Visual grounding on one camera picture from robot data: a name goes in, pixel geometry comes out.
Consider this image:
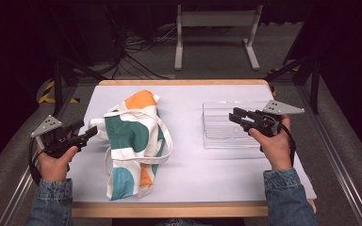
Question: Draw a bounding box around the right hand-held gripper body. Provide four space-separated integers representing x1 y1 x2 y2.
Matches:
248 99 305 138

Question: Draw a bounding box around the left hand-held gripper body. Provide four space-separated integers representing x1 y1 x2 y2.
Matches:
31 115 89 159

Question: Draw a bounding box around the clear acrylic tray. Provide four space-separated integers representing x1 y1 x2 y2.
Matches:
202 101 270 150

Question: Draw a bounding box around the white green orange tote bag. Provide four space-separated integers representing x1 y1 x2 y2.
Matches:
88 89 173 202

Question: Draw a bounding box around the person's left hand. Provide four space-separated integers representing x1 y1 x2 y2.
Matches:
37 145 79 183

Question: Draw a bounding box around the person's right hand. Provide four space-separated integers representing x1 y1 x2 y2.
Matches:
248 114 293 172

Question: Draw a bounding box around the yellow black hazard tape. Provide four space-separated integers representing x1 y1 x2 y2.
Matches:
37 80 80 105

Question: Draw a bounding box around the black metal stand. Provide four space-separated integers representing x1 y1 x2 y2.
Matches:
51 58 107 117
263 55 322 116

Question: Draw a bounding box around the white metal stand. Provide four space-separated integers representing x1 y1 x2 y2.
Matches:
173 4 263 72

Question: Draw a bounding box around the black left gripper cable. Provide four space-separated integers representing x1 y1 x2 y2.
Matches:
27 137 46 186

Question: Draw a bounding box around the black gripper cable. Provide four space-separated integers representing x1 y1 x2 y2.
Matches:
278 122 297 168
27 137 46 186

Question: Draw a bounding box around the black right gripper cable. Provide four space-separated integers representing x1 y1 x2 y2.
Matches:
278 122 297 168

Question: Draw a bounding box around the aluminium floor rail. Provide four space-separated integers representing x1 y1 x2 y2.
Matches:
0 86 78 226
295 84 362 226

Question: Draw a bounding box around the bundle of floor cables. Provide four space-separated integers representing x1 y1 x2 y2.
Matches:
105 23 178 80

